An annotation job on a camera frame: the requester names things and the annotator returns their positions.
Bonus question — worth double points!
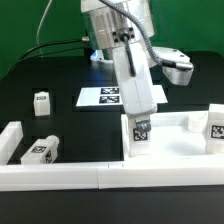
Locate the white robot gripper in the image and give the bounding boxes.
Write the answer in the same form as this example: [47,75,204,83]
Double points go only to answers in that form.
[112,43,157,132]

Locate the white square table top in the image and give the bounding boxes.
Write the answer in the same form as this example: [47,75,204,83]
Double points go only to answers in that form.
[121,111,224,160]

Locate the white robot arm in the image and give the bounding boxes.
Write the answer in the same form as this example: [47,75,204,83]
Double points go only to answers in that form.
[81,0,157,133]

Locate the white marker sheet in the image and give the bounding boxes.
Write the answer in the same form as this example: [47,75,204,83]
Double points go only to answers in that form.
[76,85,168,107]

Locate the white left fence bar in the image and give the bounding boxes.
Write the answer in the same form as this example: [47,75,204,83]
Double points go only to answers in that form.
[0,121,23,165]

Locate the white fence bar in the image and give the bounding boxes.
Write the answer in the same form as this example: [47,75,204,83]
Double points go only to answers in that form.
[0,156,224,191]
[0,121,23,165]

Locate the white front fence bar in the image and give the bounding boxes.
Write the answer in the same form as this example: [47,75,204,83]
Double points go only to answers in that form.
[0,156,224,191]

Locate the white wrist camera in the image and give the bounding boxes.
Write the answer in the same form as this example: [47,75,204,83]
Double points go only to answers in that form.
[153,47,194,86]

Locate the black cable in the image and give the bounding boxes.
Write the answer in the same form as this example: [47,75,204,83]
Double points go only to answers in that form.
[6,36,91,74]

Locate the grey thin cable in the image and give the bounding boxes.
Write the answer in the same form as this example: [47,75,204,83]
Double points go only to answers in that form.
[35,0,54,58]

